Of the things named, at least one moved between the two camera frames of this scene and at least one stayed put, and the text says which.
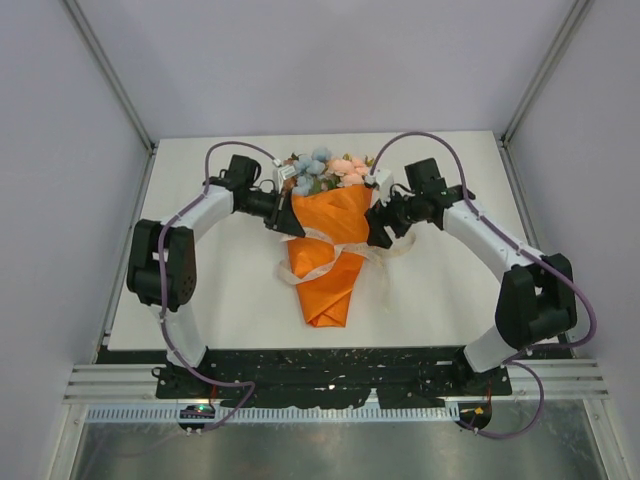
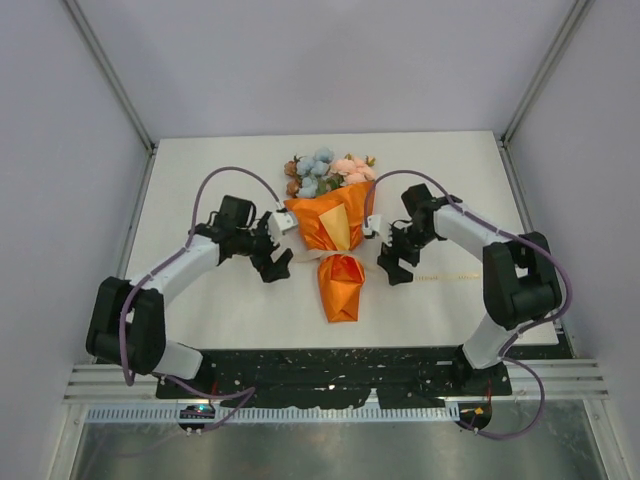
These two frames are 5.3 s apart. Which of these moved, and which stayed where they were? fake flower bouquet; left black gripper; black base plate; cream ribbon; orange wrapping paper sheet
Moved: left black gripper; orange wrapping paper sheet; cream ribbon
Stayed: fake flower bouquet; black base plate
